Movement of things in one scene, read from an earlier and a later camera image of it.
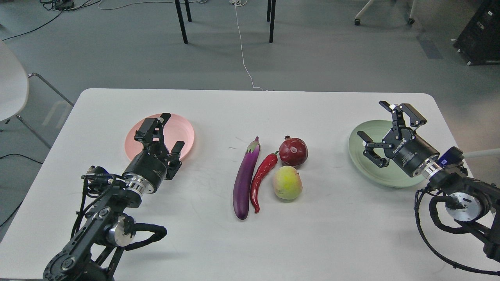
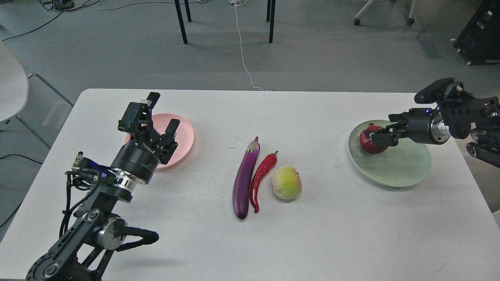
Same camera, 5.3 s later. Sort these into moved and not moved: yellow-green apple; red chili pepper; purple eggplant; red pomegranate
Moved: red pomegranate
Not moved: purple eggplant; yellow-green apple; red chili pepper
